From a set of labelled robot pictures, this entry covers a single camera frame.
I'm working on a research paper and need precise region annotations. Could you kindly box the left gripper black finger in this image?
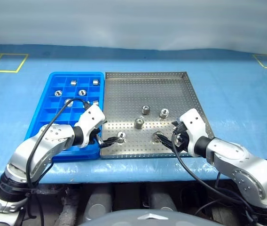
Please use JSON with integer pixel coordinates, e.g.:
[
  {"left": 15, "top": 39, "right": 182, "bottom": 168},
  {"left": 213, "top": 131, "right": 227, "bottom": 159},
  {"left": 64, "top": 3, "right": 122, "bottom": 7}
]
[
  {"left": 100, "top": 136, "right": 119, "bottom": 145},
  {"left": 100, "top": 140, "right": 118, "bottom": 148}
]

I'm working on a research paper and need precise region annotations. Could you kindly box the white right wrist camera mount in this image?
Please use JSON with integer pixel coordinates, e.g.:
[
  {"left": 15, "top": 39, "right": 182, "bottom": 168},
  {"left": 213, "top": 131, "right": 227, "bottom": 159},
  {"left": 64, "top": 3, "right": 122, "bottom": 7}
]
[{"left": 179, "top": 108, "right": 207, "bottom": 158}]

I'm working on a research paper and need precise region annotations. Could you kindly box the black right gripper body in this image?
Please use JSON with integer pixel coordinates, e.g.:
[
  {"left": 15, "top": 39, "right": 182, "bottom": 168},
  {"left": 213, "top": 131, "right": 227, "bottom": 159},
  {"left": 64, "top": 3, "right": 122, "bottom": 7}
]
[{"left": 171, "top": 130, "right": 189, "bottom": 153}]

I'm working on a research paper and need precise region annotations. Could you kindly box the yellow tape double square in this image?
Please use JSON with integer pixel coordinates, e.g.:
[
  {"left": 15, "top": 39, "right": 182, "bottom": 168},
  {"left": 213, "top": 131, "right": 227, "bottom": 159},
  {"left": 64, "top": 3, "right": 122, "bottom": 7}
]
[{"left": 0, "top": 53, "right": 29, "bottom": 73}]

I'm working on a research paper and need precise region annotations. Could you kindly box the perforated metal tray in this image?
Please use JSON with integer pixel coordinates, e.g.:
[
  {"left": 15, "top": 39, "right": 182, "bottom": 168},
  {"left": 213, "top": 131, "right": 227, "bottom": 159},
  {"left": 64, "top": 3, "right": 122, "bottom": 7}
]
[{"left": 100, "top": 72, "right": 215, "bottom": 160}]

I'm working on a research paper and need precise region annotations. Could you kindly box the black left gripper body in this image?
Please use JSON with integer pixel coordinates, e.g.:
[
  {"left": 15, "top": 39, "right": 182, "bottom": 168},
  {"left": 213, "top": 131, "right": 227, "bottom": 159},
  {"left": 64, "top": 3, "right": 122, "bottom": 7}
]
[{"left": 88, "top": 120, "right": 108, "bottom": 146}]

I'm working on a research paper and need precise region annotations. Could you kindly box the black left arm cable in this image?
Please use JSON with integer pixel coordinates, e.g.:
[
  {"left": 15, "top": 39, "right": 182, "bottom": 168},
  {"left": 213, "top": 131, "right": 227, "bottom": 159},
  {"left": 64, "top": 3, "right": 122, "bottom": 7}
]
[{"left": 25, "top": 97, "right": 92, "bottom": 226}]

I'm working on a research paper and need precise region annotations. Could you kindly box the blue plastic table cover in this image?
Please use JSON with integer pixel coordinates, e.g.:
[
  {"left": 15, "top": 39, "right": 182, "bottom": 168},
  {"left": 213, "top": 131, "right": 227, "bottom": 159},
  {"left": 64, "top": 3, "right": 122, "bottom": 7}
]
[{"left": 0, "top": 44, "right": 267, "bottom": 184}]

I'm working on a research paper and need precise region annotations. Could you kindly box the grey rounded shape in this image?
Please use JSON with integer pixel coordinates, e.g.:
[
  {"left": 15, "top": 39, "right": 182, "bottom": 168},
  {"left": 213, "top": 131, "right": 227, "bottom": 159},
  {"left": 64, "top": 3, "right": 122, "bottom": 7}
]
[
  {"left": 149, "top": 186, "right": 178, "bottom": 211},
  {"left": 81, "top": 186, "right": 113, "bottom": 223}
]

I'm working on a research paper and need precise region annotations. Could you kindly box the blue compartment tray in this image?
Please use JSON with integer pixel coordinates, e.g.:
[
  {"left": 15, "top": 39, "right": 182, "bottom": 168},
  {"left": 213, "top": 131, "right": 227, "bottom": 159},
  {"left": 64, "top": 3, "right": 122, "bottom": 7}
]
[{"left": 24, "top": 72, "right": 105, "bottom": 162}]

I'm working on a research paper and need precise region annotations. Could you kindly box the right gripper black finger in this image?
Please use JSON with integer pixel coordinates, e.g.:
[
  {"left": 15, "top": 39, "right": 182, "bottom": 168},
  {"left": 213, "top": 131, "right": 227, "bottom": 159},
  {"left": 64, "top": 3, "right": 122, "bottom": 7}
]
[
  {"left": 158, "top": 133, "right": 173, "bottom": 145},
  {"left": 160, "top": 138, "right": 173, "bottom": 151}
]

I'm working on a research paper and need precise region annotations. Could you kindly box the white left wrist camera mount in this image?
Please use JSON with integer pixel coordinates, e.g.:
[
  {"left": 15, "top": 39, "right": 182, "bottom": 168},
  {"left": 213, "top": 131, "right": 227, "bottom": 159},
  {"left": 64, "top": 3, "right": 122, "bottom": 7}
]
[{"left": 78, "top": 105, "right": 106, "bottom": 148}]

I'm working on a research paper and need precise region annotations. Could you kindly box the metal nut centre tray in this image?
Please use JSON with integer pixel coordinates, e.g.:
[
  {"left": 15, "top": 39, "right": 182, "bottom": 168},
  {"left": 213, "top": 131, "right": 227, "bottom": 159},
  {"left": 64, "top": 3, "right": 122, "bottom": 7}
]
[{"left": 134, "top": 118, "right": 145, "bottom": 129}]

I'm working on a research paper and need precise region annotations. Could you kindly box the grey robot torso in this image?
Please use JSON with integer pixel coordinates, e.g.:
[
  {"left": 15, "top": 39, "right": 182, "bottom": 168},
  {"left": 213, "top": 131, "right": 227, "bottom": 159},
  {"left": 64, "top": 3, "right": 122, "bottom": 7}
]
[{"left": 78, "top": 209, "right": 226, "bottom": 226}]

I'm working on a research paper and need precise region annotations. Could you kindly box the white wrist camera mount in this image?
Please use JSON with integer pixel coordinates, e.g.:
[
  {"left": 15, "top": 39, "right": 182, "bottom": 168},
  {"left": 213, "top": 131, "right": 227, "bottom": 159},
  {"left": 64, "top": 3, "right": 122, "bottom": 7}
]
[
  {"left": 179, "top": 108, "right": 207, "bottom": 158},
  {"left": 78, "top": 105, "right": 106, "bottom": 148}
]

